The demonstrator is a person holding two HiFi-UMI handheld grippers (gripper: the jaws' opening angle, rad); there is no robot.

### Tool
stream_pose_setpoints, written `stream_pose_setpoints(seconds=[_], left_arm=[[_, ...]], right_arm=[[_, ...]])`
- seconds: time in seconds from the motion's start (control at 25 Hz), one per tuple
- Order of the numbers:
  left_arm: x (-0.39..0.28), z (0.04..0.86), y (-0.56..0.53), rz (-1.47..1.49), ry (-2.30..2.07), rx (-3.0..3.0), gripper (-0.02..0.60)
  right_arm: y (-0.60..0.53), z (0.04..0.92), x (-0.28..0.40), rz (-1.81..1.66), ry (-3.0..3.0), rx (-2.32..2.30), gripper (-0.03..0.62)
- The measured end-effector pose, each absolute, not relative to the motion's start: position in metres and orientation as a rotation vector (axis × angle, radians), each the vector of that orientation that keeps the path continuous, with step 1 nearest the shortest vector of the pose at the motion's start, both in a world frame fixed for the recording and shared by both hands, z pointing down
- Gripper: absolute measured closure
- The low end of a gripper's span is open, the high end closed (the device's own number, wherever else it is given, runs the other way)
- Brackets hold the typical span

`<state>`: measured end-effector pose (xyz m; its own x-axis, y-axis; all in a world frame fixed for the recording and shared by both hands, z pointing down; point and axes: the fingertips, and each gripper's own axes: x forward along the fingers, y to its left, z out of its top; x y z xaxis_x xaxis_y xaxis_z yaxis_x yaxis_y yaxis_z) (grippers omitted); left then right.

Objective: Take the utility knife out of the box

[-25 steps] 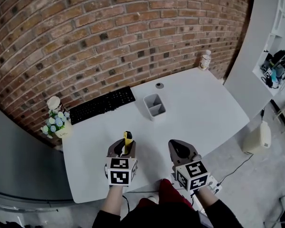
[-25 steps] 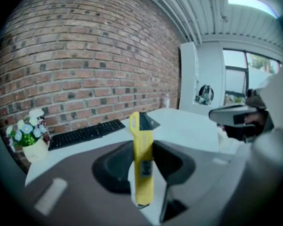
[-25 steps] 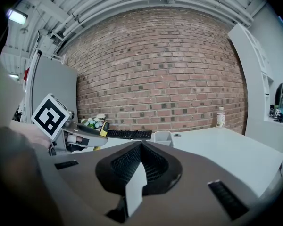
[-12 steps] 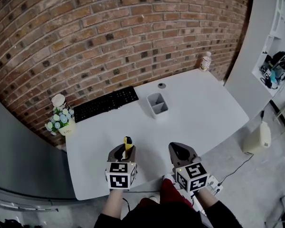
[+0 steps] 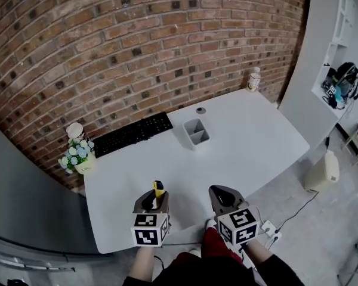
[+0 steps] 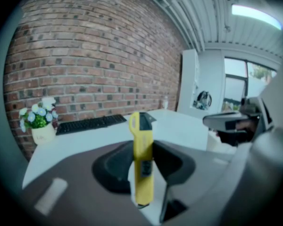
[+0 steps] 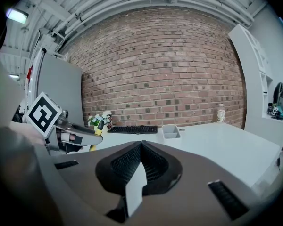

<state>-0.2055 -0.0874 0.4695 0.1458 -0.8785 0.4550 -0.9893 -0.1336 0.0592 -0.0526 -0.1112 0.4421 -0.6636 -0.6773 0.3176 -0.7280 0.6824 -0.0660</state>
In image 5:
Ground grey cabinet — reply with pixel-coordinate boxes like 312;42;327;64
0;114;115;286

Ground black keyboard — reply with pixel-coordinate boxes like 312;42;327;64
92;111;174;160

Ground black cable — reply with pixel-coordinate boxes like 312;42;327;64
275;190;320;233

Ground white power strip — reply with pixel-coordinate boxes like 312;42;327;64
260;220;283;243

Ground beige trash bin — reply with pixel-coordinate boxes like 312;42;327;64
304;150;341;194

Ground person's left forearm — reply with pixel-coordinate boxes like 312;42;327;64
127;244;156;283

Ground person's black top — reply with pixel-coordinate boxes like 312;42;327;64
122;252;305;286

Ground white shelf cabinet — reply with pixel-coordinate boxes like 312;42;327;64
278;0;358;149

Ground white desk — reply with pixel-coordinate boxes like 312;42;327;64
82;88;311;254

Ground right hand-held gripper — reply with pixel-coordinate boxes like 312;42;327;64
208;185;261;247

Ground wooden rack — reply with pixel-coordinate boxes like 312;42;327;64
342;120;358;169

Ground white pen holder box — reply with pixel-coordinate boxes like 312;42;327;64
182;117;211;152

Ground person's red shorts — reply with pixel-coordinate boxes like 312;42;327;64
169;226;246;268

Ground white bottle with yellow label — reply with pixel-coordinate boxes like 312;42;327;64
246;66;262;93

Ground person's right forearm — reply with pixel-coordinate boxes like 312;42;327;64
243;239;273;268

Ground black headset gear pile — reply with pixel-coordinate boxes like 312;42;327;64
321;61;358;110

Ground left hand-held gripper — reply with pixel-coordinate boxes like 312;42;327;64
130;189;172;247

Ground white pot of blue flowers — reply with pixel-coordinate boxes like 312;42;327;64
58;138;97;175

